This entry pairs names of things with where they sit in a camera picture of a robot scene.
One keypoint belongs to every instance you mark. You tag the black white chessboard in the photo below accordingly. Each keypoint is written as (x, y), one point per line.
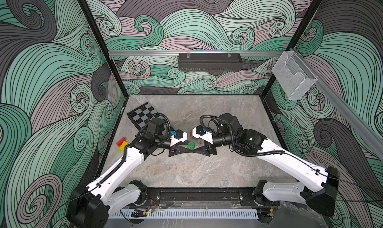
(140, 115)

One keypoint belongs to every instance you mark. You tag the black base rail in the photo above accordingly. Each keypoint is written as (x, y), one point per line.
(209, 195)

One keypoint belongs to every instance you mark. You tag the white slotted cable duct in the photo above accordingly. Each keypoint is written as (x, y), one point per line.
(247, 214)

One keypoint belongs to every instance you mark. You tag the clear plastic wall holder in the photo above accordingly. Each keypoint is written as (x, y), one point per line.
(293, 74)

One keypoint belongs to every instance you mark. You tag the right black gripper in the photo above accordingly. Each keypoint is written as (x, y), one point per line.
(212, 149)

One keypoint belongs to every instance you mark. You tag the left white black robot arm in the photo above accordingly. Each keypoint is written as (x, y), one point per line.
(91, 206)

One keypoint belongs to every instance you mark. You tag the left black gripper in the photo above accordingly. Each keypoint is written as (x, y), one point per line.
(171, 150)

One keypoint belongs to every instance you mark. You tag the red block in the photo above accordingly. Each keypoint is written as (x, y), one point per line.
(121, 141)

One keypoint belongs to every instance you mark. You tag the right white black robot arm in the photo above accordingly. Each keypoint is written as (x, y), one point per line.
(316, 186)

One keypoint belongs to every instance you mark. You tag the green paint jar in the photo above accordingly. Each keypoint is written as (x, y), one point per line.
(191, 145)

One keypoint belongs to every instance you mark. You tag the black wall tray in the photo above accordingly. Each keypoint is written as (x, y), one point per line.
(214, 63)

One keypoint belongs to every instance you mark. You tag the yellow block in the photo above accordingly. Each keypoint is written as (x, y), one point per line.
(123, 145)

